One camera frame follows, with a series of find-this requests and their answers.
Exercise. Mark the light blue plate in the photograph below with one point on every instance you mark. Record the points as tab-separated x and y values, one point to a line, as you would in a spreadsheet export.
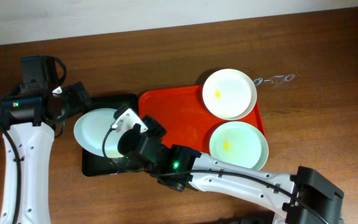
91	129

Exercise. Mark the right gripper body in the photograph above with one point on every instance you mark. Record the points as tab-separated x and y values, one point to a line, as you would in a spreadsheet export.
153	128

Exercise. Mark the light green plate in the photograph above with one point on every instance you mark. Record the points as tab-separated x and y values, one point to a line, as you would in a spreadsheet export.
248	146

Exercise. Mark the white plate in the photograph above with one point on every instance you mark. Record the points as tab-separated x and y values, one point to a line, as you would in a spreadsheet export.
238	94

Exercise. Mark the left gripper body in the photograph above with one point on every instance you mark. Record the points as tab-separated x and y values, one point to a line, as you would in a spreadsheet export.
78	97

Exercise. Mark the black plastic tray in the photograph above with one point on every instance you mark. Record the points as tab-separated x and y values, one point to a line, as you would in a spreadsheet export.
92	164

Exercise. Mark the yellow stain on green plate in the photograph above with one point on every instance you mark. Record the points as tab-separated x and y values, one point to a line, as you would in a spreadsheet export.
226	145

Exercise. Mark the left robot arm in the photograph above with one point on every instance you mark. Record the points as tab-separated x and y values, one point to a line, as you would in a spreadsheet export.
28	119

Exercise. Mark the yellow stain on white plate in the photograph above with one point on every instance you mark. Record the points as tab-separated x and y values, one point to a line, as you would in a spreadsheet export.
217	94

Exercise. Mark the red plastic tray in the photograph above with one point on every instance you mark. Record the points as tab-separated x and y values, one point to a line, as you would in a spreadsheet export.
182	113

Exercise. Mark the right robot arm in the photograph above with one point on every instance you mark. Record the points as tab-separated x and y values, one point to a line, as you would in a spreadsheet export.
304	197

